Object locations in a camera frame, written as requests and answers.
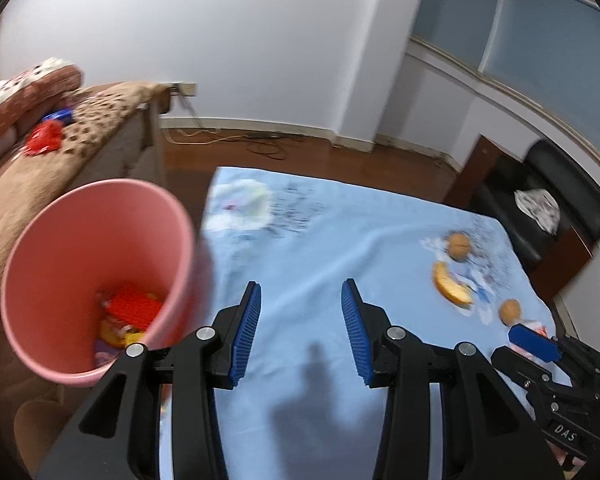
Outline floor cables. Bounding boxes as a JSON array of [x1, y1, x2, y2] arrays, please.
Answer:
[[165, 127, 326, 158]]

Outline wooden bed frame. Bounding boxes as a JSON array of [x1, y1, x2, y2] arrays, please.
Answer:
[[122, 87, 173, 186]]

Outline light blue printed tablecloth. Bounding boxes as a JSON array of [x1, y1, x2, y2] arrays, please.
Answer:
[[157, 166, 558, 480]]

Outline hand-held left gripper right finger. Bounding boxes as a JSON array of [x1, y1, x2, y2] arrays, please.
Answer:
[[341, 278, 573, 480]]

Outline crumpled grey cloth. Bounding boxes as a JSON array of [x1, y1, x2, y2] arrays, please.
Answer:
[[514, 189, 562, 235]]

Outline black leather chair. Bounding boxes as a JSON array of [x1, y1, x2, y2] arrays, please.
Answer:
[[472, 140, 600, 266]]

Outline clear red printed plastic wrapper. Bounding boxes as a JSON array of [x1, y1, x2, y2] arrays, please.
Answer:
[[105, 282, 163, 331]]

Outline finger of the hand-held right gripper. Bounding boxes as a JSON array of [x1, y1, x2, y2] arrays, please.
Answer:
[[508, 324, 563, 362], [490, 346, 553, 386]]

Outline yellow wrapper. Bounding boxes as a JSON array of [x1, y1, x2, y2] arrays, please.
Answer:
[[99, 317, 148, 348]]

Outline window with blue blind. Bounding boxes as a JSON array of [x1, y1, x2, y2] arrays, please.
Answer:
[[410, 0, 600, 171]]

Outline brown round fruit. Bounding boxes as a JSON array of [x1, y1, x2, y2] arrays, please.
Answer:
[[499, 299, 522, 326], [447, 232, 473, 262]]

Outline dark wooden panel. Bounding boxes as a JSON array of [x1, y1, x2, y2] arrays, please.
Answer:
[[442, 135, 501, 208]]

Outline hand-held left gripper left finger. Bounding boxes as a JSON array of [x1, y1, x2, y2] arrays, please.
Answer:
[[37, 281, 262, 480]]

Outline folded red polka dot quilt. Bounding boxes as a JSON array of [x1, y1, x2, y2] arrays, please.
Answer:
[[0, 57, 86, 161]]

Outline banana peel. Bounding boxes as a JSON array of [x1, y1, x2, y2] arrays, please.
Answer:
[[432, 260, 476, 308]]

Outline pink plastic bucket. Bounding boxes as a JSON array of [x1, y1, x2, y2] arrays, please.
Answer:
[[0, 179, 216, 388]]

